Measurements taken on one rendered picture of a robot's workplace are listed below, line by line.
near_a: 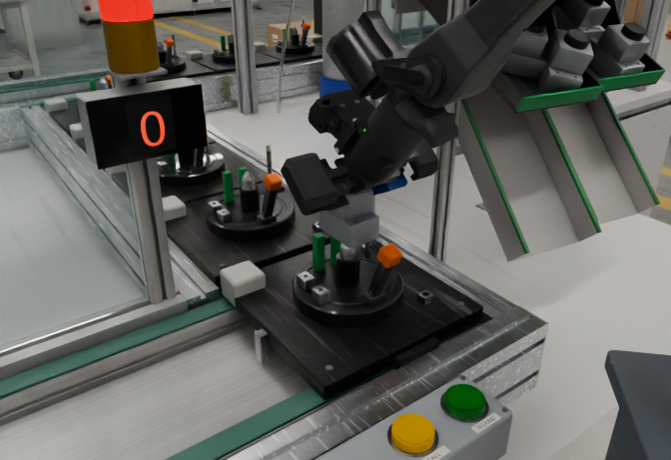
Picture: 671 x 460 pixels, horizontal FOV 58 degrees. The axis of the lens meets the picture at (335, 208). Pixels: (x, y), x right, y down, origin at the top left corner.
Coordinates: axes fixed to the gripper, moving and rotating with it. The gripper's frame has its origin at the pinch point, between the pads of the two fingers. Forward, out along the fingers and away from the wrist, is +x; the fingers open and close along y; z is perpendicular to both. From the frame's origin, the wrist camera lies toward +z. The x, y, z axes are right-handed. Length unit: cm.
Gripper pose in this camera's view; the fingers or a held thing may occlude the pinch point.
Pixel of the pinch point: (345, 189)
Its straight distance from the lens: 70.4
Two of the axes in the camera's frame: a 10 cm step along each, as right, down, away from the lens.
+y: -8.1, 2.6, -5.2
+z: -4.5, -8.5, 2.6
